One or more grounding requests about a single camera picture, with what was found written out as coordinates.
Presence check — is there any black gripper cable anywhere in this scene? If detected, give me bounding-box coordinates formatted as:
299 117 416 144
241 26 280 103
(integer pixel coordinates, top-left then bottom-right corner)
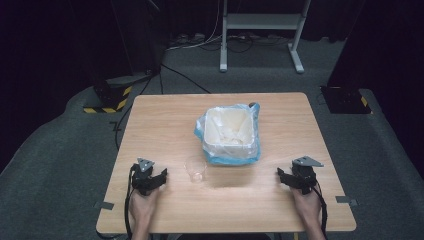
312 183 329 238
123 165 135 240

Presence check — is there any black stand base striped edge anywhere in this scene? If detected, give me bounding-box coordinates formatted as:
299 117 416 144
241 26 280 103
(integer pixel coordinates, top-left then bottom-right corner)
82 73 152 115

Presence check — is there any bin with blue bag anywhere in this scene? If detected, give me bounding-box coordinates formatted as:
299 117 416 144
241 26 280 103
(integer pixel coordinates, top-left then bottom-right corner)
193 102 262 167

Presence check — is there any bundle of black floor cables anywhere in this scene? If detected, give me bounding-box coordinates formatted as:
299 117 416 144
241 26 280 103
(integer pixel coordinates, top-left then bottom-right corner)
173 32 294 54

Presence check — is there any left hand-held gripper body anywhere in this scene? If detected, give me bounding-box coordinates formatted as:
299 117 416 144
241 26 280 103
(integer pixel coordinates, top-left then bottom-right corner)
131 157 160 196

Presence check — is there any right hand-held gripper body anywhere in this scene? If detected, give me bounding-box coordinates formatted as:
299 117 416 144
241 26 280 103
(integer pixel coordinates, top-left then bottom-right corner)
290 155 325 196

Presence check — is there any person's right hand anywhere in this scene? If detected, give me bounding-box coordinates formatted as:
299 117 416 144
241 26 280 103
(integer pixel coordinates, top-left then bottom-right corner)
289 186 324 231

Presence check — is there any white floor cable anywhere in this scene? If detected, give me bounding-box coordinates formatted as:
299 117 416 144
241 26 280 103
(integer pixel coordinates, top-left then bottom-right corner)
165 0 224 52

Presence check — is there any clear plastic cup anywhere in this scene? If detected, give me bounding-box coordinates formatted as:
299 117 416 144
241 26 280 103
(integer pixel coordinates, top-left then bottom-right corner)
184 159 208 184

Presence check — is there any black floor cable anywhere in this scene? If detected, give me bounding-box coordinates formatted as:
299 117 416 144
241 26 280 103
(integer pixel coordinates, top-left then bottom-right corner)
113 63 212 152

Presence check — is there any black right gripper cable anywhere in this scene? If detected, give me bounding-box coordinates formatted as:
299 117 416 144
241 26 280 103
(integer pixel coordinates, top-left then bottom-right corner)
312 183 329 238

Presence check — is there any grey tape strip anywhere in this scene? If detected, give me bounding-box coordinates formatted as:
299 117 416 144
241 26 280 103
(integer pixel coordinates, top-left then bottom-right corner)
93 200 115 211
335 195 359 207

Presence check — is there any white square trash bin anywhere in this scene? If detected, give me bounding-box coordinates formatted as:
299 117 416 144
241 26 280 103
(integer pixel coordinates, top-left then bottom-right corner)
202 106 257 149

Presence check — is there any person's left hand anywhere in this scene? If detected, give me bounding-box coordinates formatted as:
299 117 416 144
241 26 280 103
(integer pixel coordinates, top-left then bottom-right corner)
128 185 167 232

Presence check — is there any white metal stand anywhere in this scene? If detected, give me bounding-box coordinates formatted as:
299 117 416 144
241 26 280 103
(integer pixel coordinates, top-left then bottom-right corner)
218 0 312 75

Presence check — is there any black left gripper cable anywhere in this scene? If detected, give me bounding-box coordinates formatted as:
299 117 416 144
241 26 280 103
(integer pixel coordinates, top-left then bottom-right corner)
123 165 135 240

